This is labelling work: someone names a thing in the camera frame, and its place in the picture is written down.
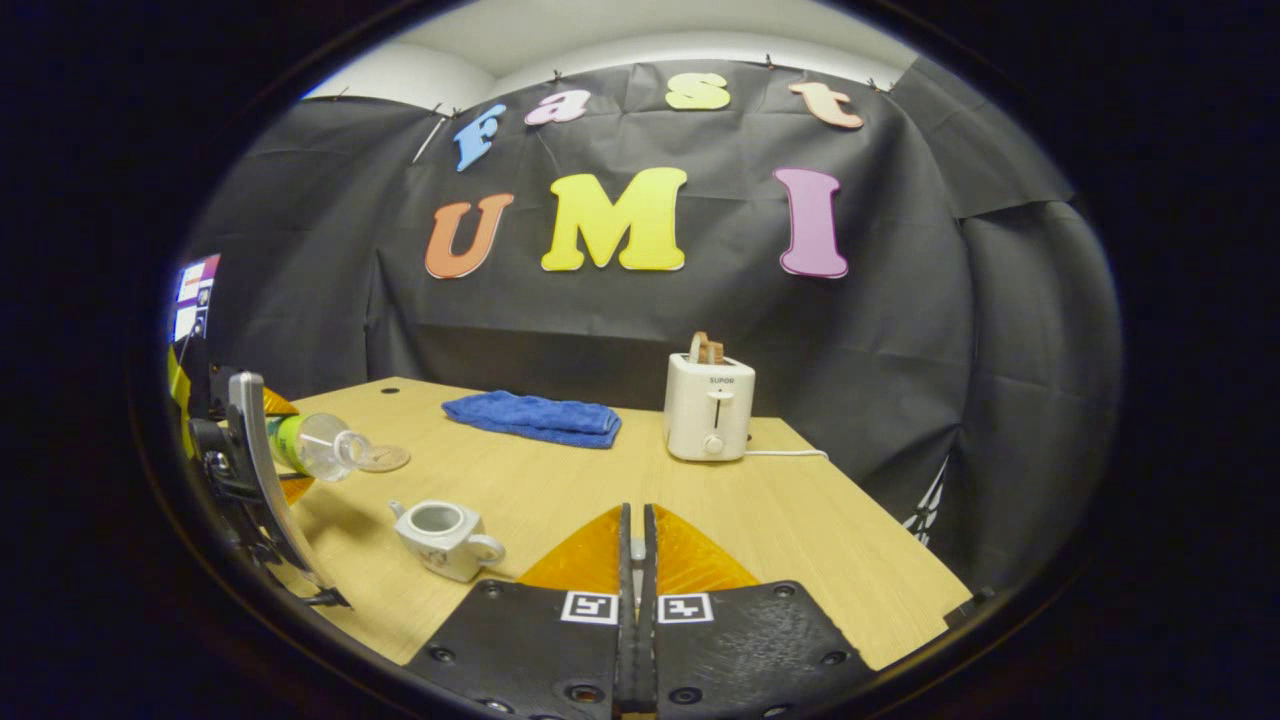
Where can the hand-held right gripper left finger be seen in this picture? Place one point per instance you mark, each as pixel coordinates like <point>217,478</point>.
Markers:
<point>545,650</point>

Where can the white toaster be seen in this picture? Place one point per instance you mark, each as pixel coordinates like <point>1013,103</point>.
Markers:
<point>708,410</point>

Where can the white teacup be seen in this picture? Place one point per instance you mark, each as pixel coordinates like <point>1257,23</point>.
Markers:
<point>445,545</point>

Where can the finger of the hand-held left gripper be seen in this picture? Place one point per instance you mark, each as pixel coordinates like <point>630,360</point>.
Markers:
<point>290,530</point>
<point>245,405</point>

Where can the green label water bottle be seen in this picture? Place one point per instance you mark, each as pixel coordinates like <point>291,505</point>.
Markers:
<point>315,445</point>

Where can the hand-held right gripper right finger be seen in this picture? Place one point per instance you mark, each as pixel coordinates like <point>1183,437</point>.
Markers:
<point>740,650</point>

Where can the round tan coaster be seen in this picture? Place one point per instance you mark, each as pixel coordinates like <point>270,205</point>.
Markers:
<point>385,459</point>

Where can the blue towel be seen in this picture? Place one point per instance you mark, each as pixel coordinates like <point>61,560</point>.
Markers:
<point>535,418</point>

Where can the toast slice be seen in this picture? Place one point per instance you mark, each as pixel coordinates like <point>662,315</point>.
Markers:
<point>708,349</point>

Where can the computer monitor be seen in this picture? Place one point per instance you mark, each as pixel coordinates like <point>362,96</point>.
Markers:
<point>195,295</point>

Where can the white teacup lid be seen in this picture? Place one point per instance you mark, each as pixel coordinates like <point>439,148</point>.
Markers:
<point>637,549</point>

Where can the white slatted object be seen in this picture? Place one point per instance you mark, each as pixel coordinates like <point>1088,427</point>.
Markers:
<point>930,505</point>

